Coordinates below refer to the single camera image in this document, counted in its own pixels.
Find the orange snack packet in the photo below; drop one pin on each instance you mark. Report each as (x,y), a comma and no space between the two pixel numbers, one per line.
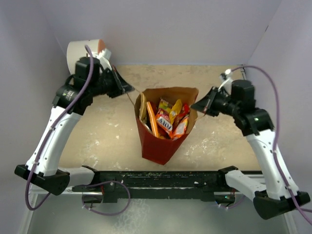
(181,128)

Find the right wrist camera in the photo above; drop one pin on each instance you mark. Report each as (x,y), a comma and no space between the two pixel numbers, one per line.
(226,79)

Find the brown chips bag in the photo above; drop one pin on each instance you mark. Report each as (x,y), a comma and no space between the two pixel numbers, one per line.
(143,109)

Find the Fox's candy packet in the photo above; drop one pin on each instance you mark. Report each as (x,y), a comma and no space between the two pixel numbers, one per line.
(162,116)

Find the orange chips bag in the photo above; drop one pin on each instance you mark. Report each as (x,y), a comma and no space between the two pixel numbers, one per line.
(152,118)

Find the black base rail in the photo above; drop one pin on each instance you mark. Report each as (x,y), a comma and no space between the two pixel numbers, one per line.
(109,186)

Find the white cylinder device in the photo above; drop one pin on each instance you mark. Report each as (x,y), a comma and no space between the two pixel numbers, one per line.
(76,50)

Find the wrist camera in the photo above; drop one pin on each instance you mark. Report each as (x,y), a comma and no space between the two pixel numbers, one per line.
(226,79)
(103,56)

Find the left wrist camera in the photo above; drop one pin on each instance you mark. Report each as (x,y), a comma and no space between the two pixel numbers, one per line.
(103,56)

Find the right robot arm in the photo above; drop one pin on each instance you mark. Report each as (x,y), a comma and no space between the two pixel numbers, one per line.
(279,194)

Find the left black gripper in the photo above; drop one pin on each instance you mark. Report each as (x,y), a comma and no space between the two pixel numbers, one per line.
(120,87)

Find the yellow snack packet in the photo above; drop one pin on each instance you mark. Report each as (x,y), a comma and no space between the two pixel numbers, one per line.
(175,110)

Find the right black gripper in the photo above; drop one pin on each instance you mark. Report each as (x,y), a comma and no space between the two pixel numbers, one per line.
(205,104)

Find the red snack packet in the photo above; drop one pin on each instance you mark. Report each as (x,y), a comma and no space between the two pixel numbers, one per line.
(184,112)

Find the red paper bag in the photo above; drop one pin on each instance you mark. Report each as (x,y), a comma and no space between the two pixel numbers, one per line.
(161,150)

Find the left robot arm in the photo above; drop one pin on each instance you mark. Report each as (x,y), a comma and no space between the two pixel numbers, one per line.
(90,79)

